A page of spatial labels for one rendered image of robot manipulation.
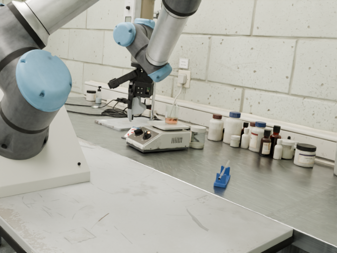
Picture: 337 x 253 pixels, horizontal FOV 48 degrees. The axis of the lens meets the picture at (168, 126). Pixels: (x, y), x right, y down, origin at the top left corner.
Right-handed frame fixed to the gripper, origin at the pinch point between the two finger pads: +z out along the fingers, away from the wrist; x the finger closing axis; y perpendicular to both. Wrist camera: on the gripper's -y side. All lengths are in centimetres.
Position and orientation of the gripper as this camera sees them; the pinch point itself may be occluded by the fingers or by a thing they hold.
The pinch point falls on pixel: (129, 117)
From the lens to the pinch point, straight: 141.1
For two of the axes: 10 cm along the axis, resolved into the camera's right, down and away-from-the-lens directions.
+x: 1.0, -2.3, 9.7
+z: -1.2, 9.6, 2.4
